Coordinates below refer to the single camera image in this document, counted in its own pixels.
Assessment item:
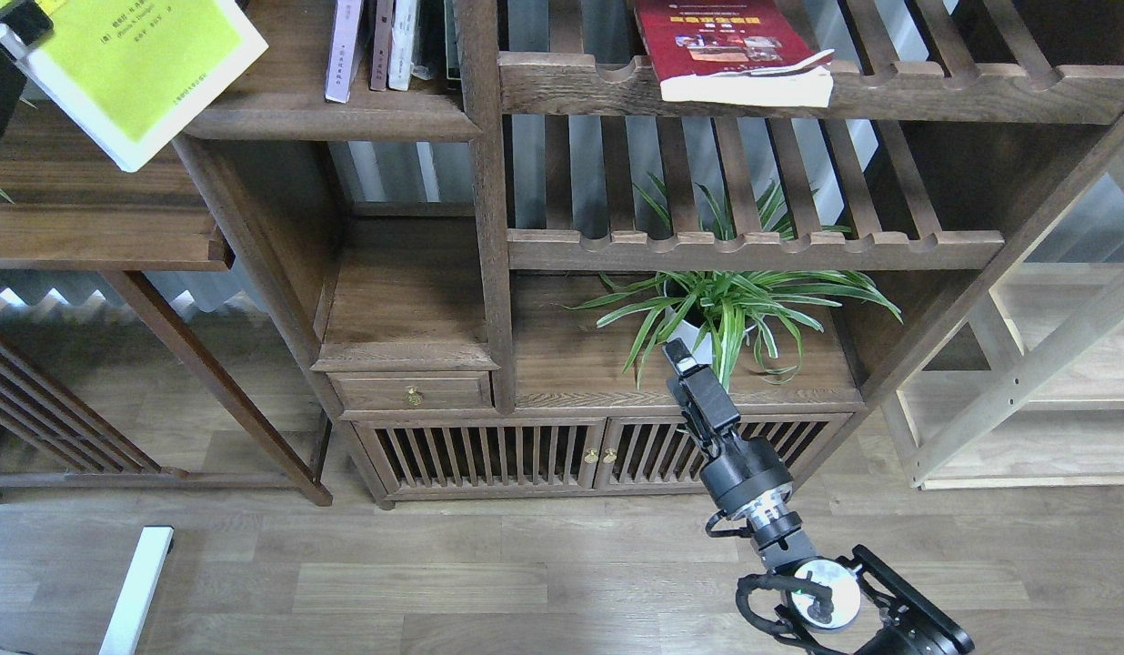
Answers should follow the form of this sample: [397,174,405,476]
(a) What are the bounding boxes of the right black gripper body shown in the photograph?
[667,366,792,519]

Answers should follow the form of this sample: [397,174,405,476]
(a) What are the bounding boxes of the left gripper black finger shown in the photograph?
[0,1,54,46]

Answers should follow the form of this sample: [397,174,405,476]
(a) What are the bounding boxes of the yellow green book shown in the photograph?
[0,1,268,173]

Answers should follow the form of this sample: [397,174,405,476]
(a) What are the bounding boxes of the red book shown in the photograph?
[633,1,835,107]

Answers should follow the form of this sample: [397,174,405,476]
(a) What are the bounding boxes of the pale purple white book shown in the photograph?
[325,0,364,104]

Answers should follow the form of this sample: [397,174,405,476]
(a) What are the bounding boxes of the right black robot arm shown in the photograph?
[663,339,975,654]

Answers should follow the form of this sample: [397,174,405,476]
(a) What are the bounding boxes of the light wooden shelf unit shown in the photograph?
[880,136,1124,491]

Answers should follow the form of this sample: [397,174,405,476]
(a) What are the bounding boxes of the white plant pot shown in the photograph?
[663,307,716,369]

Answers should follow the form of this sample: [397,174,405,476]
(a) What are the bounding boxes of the green spider plant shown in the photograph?
[566,173,901,468]

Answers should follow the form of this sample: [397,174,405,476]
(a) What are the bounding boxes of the dark wooden side table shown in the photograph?
[0,101,332,507]

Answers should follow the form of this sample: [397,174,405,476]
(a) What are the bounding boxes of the dark wooden bookshelf cabinet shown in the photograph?
[175,1,1124,506]

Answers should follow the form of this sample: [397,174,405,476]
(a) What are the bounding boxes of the brass drawer knob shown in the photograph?
[405,386,424,407]

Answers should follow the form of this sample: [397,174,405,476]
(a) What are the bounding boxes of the dark wooden slatted rack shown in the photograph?
[0,336,216,498]

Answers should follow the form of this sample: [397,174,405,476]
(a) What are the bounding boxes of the brown upright book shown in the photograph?
[369,0,395,92]

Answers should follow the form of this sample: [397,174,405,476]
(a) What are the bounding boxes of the white upright book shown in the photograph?
[387,0,420,91]

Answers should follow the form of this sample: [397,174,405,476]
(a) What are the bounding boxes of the dark green upright book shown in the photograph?
[442,0,462,91]

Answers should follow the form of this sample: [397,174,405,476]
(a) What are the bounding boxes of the white base bar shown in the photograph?
[99,525,175,654]

